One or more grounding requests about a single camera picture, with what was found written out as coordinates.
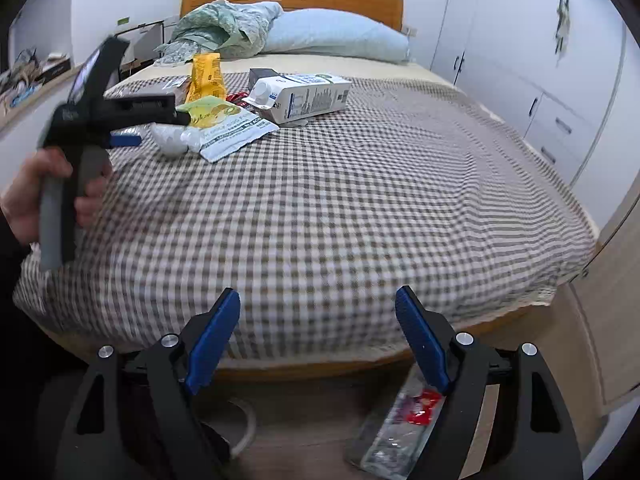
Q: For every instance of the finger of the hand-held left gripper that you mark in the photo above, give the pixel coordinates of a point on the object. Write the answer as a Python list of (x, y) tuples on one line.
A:
[(150, 110), (127, 140)]

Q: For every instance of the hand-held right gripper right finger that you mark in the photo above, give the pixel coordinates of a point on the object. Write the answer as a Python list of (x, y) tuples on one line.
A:
[(422, 335)]

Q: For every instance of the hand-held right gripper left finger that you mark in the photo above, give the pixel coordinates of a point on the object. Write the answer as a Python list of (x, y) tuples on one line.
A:
[(220, 330)]

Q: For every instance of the white green snack packet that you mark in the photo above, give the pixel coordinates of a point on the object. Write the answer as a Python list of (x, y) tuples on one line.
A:
[(225, 132)]

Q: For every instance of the red snack wrapper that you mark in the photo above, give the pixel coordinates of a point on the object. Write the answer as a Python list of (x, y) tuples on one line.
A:
[(237, 99)]

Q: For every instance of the large clear plastic bag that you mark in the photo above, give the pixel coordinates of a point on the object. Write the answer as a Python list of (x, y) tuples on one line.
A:
[(395, 430)]

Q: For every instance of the person's left hand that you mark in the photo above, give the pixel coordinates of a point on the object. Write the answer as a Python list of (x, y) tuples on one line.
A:
[(22, 200)]

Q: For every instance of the dark brown flat packet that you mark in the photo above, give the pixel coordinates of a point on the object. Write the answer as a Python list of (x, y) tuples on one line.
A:
[(145, 91)]

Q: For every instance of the wood-edged side desk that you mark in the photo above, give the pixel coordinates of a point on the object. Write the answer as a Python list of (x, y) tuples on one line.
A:
[(45, 95)]

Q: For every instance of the yellow snack bag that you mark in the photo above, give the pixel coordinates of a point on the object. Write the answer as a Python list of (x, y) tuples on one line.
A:
[(206, 77)]

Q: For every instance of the white cardboard box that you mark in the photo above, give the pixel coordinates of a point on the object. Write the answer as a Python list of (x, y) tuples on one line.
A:
[(147, 37)]

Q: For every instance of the pile of desk clutter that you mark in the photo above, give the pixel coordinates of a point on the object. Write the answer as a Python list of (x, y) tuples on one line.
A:
[(20, 77)]

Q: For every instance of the pale green crumpled blanket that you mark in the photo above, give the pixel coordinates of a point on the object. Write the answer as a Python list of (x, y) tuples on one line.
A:
[(220, 25)]

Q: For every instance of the blue cardboard box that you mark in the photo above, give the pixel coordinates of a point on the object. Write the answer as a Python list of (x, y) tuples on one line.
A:
[(261, 77)]

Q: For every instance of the brown checkered blanket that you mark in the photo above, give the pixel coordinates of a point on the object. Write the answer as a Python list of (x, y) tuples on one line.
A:
[(325, 210)]

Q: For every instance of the white milk carton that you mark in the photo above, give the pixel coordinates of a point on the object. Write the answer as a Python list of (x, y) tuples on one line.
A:
[(310, 95)]

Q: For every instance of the light wooden door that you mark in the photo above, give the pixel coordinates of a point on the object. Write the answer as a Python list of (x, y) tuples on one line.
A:
[(620, 310)]

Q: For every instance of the light blue pillow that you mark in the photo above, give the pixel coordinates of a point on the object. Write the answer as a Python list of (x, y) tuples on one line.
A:
[(340, 35)]

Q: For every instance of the beige bed sheet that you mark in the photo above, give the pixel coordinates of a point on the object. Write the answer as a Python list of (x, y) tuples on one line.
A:
[(380, 70)]

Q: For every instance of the white wardrobe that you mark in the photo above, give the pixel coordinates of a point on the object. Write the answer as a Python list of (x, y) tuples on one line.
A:
[(500, 35)]

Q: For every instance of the hanging wardrobe ornament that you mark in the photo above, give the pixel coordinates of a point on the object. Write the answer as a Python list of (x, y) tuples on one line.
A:
[(562, 25)]

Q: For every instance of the wooden bed frame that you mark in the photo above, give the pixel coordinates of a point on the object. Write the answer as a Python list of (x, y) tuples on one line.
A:
[(310, 367)]

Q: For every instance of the white wall socket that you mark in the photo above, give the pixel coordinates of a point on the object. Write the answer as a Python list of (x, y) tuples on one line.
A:
[(411, 31)]

